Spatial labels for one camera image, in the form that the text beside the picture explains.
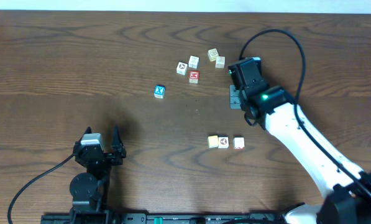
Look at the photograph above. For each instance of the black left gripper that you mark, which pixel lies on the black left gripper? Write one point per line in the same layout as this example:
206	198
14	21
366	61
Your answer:
107	156

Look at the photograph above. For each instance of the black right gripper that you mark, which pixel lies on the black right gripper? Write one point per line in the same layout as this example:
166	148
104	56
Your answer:
240	105

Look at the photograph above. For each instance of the red A wooden block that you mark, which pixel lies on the red A wooden block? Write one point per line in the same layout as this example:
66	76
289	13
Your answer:
238	143

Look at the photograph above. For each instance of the soccer ball wooden block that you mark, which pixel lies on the soccer ball wooden block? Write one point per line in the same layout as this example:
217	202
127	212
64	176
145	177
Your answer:
223	142

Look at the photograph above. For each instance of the yellow top wooden block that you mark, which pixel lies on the yellow top wooden block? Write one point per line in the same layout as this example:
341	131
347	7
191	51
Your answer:
213	141

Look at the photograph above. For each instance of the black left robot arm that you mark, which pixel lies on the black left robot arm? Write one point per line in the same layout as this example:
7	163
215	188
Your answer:
90	189

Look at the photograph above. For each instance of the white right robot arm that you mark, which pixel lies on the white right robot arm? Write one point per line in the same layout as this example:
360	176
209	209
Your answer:
344	185

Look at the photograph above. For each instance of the plain engraved wooden block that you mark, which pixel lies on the plain engraved wooden block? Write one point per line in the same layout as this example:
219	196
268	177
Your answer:
220	62

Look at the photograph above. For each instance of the yellow sided wooden block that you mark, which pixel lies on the yellow sided wooden block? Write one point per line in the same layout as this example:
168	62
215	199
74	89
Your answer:
212	54

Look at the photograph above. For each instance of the red M wooden block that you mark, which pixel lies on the red M wooden block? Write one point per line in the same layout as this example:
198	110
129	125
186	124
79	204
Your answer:
194	77

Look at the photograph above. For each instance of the blue sided wooden block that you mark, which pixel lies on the blue sided wooden block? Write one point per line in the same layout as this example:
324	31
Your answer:
193	62

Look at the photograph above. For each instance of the brown circle wooden block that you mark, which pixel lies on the brown circle wooden block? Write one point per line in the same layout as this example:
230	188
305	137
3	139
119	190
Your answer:
182	68

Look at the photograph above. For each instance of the blue X wooden block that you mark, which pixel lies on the blue X wooden block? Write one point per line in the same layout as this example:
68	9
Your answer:
159	91

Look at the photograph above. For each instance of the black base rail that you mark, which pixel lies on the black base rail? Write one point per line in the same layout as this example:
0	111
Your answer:
142	218

